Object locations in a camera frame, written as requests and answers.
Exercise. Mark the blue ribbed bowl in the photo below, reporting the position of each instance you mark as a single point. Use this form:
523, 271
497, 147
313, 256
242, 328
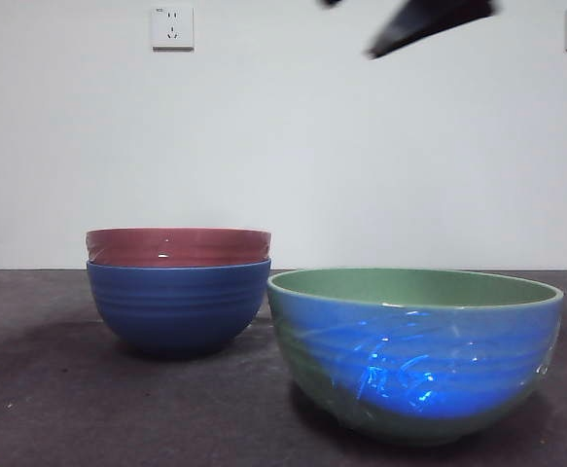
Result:
176, 311

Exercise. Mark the red ribbed bowl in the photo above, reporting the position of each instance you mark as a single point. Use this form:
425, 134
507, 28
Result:
132, 248

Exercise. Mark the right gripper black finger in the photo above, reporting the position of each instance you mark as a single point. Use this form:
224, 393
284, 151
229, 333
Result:
429, 22
330, 3

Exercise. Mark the green ribbed bowl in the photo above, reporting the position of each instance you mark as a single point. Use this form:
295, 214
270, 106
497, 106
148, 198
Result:
409, 408

